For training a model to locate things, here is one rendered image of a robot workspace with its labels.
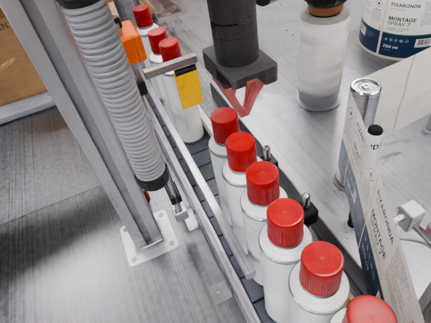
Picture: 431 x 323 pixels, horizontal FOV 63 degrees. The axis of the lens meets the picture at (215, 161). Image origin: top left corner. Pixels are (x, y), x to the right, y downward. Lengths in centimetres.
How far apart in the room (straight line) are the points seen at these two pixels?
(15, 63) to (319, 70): 76
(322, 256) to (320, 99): 48
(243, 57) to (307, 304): 29
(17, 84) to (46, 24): 72
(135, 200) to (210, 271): 17
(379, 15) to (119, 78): 71
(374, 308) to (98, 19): 27
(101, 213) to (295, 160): 38
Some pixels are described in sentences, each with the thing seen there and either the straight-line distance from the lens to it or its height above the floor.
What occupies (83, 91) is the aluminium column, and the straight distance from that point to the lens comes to 42.
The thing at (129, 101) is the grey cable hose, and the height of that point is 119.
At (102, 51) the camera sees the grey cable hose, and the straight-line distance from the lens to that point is 28.
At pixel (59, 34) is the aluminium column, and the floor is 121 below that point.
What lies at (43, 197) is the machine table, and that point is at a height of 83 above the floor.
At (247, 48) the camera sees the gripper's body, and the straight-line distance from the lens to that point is 45.
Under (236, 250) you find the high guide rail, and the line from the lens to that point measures 44.
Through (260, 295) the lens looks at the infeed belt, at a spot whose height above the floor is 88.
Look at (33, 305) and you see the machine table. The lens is 67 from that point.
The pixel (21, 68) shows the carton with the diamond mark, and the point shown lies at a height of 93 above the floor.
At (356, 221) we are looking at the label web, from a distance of 50.
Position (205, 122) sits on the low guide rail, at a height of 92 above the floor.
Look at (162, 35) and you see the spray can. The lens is 65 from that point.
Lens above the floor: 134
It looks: 45 degrees down
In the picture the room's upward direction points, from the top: 11 degrees counter-clockwise
